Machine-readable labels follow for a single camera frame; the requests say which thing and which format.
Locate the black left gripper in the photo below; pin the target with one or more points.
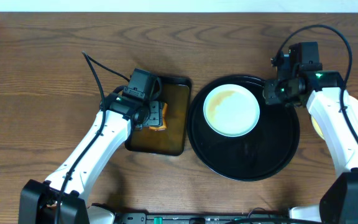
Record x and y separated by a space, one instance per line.
155 114

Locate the black rectangular water tray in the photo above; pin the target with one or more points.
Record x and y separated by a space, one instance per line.
170 141

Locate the light blue plate top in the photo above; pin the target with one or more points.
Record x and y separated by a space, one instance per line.
231 110

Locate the orange green scrub sponge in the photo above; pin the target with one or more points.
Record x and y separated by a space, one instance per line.
164 123

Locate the round black serving tray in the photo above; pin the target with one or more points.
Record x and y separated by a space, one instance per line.
257 155

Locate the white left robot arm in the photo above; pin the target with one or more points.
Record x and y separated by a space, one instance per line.
62 196

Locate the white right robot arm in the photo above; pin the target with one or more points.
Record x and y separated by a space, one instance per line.
323 94

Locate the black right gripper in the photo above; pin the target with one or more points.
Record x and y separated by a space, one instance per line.
271 98

